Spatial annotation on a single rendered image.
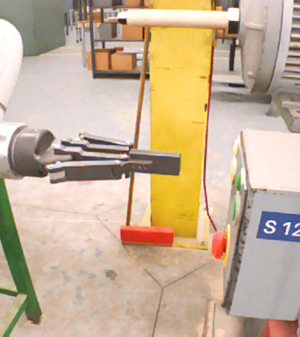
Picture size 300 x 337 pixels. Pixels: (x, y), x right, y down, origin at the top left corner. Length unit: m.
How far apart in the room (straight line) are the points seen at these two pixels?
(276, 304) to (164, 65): 1.27
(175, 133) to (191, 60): 0.37
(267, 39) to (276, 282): 0.33
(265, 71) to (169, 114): 1.10
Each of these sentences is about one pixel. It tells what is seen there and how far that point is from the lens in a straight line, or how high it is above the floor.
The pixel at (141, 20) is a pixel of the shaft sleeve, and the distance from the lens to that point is 0.63.
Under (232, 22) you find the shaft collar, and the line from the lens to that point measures 0.61.
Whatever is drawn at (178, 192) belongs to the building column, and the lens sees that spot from 1.79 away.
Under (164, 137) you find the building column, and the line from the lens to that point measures 1.65.
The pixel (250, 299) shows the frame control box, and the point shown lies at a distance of 0.44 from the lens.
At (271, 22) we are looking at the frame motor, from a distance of 0.51.
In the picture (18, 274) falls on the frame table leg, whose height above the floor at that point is 0.34.
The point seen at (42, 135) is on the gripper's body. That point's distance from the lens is 0.50.
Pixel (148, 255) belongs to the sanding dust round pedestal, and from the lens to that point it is 1.87.
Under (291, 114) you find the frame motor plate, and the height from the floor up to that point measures 1.12.
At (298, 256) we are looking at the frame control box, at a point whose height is 1.04.
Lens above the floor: 1.29
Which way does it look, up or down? 28 degrees down
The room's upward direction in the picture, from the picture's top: straight up
